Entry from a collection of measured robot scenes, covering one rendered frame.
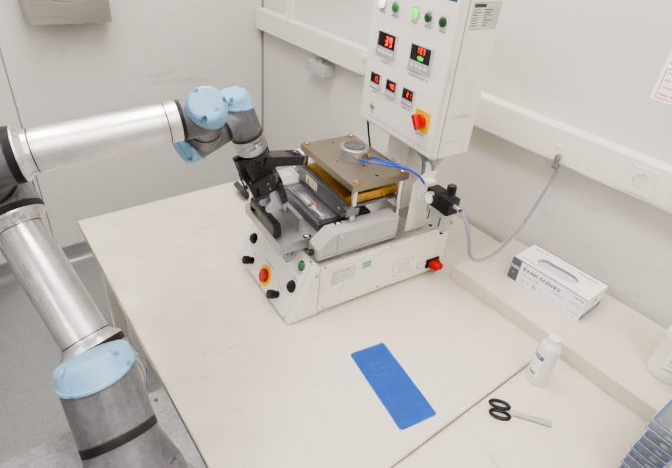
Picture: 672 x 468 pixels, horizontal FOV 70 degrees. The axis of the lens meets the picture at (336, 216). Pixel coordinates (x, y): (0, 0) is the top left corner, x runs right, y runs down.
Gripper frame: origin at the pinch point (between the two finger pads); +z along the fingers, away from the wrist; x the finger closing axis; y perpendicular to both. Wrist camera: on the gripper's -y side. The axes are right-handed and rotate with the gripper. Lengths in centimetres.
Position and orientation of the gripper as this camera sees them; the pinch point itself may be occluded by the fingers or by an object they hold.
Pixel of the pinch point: (284, 206)
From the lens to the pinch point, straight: 128.7
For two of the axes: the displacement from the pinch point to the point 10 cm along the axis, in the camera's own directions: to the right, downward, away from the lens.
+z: 2.1, 7.1, 6.7
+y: -8.2, 5.0, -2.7
